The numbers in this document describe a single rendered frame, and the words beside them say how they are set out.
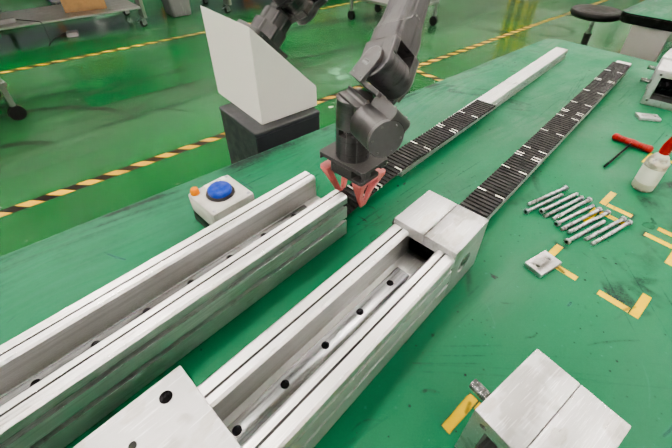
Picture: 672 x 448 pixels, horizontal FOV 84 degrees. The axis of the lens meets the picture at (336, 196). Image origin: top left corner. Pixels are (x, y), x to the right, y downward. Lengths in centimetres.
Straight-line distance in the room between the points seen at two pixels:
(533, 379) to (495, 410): 5
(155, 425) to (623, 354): 54
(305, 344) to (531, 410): 24
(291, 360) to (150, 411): 15
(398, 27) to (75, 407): 60
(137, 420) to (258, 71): 73
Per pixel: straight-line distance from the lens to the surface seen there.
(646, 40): 251
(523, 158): 85
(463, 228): 55
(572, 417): 44
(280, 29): 97
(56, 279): 72
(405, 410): 50
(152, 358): 53
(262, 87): 94
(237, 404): 45
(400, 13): 62
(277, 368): 46
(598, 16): 348
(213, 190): 65
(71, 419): 53
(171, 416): 38
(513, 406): 42
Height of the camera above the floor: 124
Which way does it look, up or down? 39 degrees down
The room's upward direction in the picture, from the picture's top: straight up
